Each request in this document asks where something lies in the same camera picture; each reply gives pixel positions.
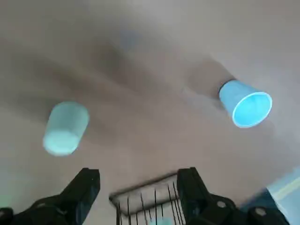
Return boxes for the blue plastic cup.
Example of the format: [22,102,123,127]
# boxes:
[218,79,273,128]

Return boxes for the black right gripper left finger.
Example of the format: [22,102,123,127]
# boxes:
[0,167,101,225]

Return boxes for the green plastic cup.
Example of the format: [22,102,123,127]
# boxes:
[43,101,90,157]

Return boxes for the black wire cup rack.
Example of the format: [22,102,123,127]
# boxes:
[109,172,188,225]

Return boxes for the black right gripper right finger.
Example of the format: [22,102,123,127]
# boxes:
[177,166,291,225]

